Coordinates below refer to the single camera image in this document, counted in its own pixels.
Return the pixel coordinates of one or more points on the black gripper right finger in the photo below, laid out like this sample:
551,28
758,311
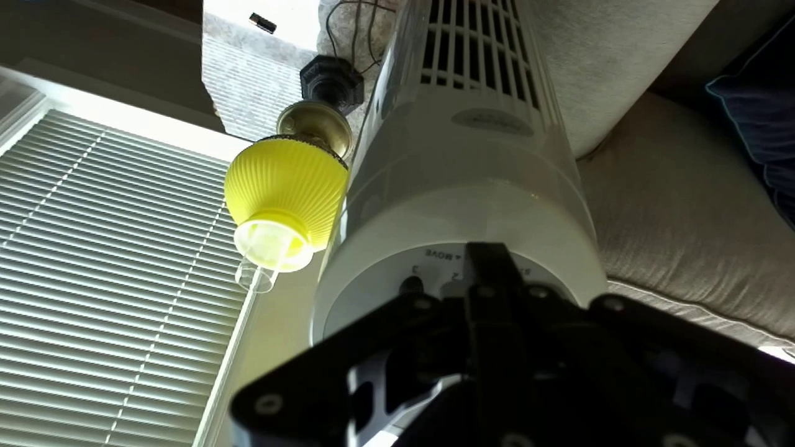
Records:
509,348

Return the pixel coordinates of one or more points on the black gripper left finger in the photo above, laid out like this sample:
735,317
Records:
482,348

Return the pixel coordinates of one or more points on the white tower air cooler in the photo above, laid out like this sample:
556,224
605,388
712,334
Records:
462,182

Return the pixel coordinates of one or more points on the beige sofa cushion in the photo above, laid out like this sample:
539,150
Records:
697,224

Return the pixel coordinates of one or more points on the yellow shade brass oil lamp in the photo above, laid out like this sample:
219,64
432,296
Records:
289,182

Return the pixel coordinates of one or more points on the blue pillow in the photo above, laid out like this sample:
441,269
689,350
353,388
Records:
761,115

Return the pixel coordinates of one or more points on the grey patterned table cloth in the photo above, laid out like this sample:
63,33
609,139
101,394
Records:
256,74

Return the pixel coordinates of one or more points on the white window blinds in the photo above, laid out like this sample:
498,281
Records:
114,288

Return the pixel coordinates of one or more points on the small black flat object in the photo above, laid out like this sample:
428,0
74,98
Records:
263,23

